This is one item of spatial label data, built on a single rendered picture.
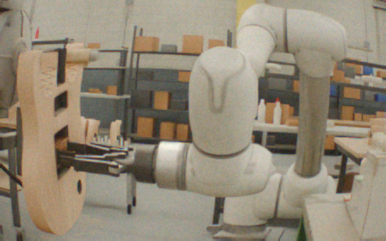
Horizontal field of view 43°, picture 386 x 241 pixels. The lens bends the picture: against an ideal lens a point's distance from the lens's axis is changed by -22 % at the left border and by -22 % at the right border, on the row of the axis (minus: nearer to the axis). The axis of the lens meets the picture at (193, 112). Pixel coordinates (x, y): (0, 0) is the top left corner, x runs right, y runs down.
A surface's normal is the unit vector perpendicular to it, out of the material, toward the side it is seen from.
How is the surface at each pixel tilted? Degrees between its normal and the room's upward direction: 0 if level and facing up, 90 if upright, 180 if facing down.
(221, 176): 119
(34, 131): 97
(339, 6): 90
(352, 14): 90
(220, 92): 108
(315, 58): 129
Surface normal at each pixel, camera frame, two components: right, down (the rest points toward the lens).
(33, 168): -0.12, -0.17
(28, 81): -0.14, 0.29
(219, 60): -0.06, -0.70
